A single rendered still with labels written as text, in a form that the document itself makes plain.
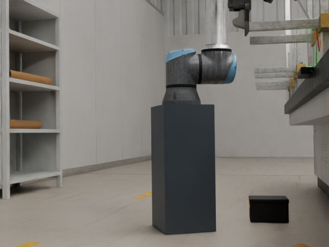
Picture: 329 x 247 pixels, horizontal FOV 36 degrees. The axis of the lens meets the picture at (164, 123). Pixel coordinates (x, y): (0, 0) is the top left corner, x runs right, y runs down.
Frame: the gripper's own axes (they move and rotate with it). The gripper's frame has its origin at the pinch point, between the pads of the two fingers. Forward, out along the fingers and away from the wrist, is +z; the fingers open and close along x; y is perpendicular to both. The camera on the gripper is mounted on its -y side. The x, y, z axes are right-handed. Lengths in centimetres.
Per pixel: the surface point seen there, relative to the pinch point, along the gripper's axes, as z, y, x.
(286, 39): -1.3, -14.4, -23.6
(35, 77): -4, 182, -202
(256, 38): -2.1, -2.4, -23.5
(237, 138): 53, 49, -783
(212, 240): 83, 14, -34
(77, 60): -43, 216, -379
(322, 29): -0.5, -25.8, 1.8
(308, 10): -20, -25, -54
